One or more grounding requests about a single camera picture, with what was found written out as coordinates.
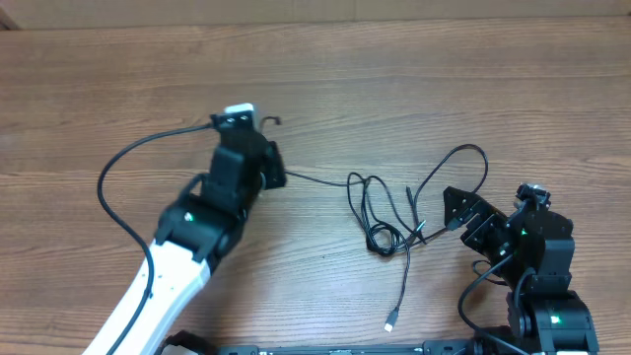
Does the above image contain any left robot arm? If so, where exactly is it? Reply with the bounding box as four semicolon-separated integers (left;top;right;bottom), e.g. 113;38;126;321
86;128;285;354

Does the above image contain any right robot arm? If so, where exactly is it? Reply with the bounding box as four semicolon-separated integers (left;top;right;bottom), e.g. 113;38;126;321
444;183;599;354

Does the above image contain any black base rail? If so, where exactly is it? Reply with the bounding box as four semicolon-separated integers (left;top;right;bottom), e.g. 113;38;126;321
157;329;479;355

